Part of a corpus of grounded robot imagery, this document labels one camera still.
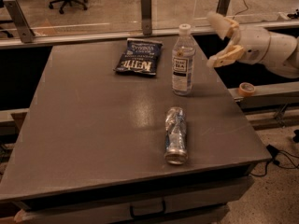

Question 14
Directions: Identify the blue Kettle chips bag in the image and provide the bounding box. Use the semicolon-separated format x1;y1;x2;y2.
114;38;163;76

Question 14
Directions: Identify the roll of tan tape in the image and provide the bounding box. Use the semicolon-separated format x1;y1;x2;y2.
238;82;255;97

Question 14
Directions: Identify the grey drawer with handle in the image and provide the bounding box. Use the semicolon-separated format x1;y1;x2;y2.
14;176;254;224

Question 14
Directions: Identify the metal glass bracket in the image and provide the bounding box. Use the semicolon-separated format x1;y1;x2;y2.
141;0;152;35
4;0;35;43
216;0;231;16

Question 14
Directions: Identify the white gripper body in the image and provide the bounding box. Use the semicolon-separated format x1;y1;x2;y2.
232;26;271;64

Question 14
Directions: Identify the black floor cable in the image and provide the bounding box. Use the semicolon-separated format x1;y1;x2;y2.
249;144;299;178

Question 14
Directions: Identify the silver blue can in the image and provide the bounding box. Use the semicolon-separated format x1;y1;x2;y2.
164;107;188;165

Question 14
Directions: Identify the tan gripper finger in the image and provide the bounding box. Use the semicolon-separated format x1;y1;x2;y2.
206;45;245;67
206;11;239;39

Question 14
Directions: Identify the middle metal glass bracket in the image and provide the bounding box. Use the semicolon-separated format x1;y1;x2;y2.
141;0;152;35

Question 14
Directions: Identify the left metal glass bracket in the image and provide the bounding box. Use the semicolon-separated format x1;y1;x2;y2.
4;0;35;43

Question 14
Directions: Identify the metal rail frame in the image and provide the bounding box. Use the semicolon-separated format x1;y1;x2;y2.
0;19;299;49

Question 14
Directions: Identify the clear plastic water bottle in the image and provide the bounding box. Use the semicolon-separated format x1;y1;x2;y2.
172;23;196;96

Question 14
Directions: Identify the right metal glass bracket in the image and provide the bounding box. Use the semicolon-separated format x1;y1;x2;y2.
216;0;231;16

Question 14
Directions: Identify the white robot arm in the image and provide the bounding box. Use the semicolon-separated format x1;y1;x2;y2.
206;11;298;78

